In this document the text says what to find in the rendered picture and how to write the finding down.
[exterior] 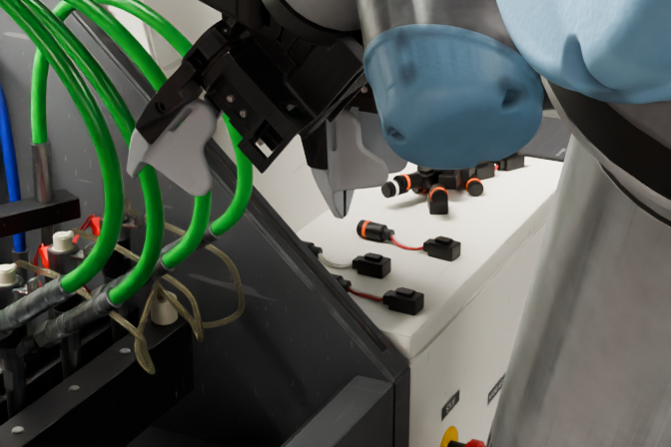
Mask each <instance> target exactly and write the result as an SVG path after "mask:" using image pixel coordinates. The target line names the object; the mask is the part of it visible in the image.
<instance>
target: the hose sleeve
mask: <svg viewBox="0 0 671 447"><path fill-rule="evenodd" d="M65 275H67V274H62V275H60V276H58V277H57V278H54V279H52V280H50V281H49V282H47V283H45V284H44V285H43V286H41V287H40V288H38V289H36V290H35V291H33V292H31V293H29V294H28V295H26V296H24V297H23V298H21V299H19V300H17V301H15V302H13V303H12V304H10V305H8V306H6V307H5V308H4V309H2V310H1V311H0V329H1V330H3V331H5V332H10V331H12V330H14V329H16V328H18V327H20V326H22V325H23V324H25V323H27V322H29V321H30V320H31V319H33V318H35V317H37V316H38V315H40V314H42V313H44V312H45V311H47V310H49V309H51V308H52V307H55V306H57V305H59V304H60V303H62V302H64V301H66V300H67V299H68V298H70V297H72V296H73V295H75V294H76V292H77V290H76V291H75V292H73V293H69V292H67V291H66V290H65V289H64V288H63V286H62V282H61V281H62V278H63V277H64V276H65Z"/></svg>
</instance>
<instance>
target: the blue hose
mask: <svg viewBox="0 0 671 447"><path fill-rule="evenodd" d="M0 137H1V144H2V150H3V157H4V164H5V171H6V178H7V185H8V193H9V200H10V203H13V202H17V201H21V200H22V199H21V192H20V184H19V176H18V169H17V162H16V155H15V148H14V142H13V135H12V129H11V123H10V118H9V112H8V108H7V103H6V99H5V95H4V92H3V89H2V86H1V83H0ZM14 249H15V251H17V252H22V251H25V250H26V234H25V232H21V233H18V234H14Z"/></svg>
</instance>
